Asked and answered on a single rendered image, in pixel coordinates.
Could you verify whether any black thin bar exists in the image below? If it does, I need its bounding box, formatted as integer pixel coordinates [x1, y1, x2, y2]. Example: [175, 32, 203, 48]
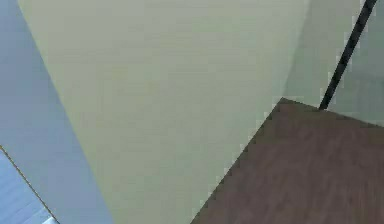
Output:
[318, 0, 380, 111]

